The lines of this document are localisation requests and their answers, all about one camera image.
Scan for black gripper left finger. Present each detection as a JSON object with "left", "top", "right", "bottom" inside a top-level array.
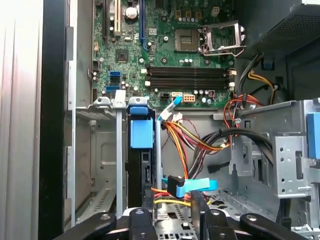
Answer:
[{"left": 52, "top": 208, "right": 157, "bottom": 240}]

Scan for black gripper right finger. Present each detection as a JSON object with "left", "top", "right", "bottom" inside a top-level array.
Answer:
[{"left": 191, "top": 191, "right": 303, "bottom": 240}]

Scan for light blue SATA wire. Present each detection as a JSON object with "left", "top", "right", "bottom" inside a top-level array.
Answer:
[{"left": 157, "top": 96, "right": 219, "bottom": 200}]

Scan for red yellow power wire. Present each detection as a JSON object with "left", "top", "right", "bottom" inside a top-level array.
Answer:
[{"left": 151, "top": 119, "right": 232, "bottom": 208}]

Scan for hard disk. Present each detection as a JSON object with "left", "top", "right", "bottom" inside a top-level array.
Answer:
[{"left": 126, "top": 104, "right": 157, "bottom": 210}]

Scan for grey metal drive cage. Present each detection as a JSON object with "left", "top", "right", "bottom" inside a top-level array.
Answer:
[{"left": 232, "top": 98, "right": 320, "bottom": 240}]

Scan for black RAM slot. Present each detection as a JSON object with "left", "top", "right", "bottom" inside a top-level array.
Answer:
[
  {"left": 147, "top": 77, "right": 230, "bottom": 84},
  {"left": 146, "top": 70, "right": 230, "bottom": 77},
  {"left": 146, "top": 65, "right": 230, "bottom": 72},
  {"left": 147, "top": 83, "right": 230, "bottom": 90}
]

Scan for black open PC case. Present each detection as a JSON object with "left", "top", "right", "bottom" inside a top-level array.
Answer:
[{"left": 37, "top": 0, "right": 320, "bottom": 240}]

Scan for blue plastic drive latch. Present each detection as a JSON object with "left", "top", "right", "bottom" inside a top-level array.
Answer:
[{"left": 306, "top": 112, "right": 320, "bottom": 160}]

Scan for metal locking lever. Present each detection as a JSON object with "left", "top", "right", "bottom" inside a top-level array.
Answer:
[{"left": 202, "top": 44, "right": 246, "bottom": 57}]

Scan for green motherboard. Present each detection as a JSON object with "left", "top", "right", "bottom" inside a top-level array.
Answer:
[{"left": 91, "top": 0, "right": 237, "bottom": 111}]

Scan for CPU socket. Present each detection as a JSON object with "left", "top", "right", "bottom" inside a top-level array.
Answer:
[{"left": 173, "top": 28, "right": 201, "bottom": 53}]

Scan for metal socket cover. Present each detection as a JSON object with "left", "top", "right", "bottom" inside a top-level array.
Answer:
[{"left": 199, "top": 19, "right": 247, "bottom": 58}]

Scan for blue expansion slot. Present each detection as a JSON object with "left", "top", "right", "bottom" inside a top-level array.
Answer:
[{"left": 139, "top": 0, "right": 149, "bottom": 52}]

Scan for grey power supply unit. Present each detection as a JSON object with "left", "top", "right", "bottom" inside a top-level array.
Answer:
[{"left": 233, "top": 0, "right": 320, "bottom": 101}]

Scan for black expansion slot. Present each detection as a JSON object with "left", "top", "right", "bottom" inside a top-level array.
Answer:
[{"left": 102, "top": 0, "right": 110, "bottom": 43}]

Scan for white expansion slot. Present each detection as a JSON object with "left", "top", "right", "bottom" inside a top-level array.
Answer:
[{"left": 114, "top": 0, "right": 121, "bottom": 36}]

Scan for black cable bundle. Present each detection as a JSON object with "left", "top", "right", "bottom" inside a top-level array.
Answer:
[{"left": 186, "top": 127, "right": 275, "bottom": 181}]

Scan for orange red wire bundle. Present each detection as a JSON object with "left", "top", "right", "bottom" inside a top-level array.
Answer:
[{"left": 222, "top": 92, "right": 263, "bottom": 137}]

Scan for yellow black power wires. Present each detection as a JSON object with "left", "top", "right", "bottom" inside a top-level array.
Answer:
[{"left": 237, "top": 53, "right": 280, "bottom": 106}]

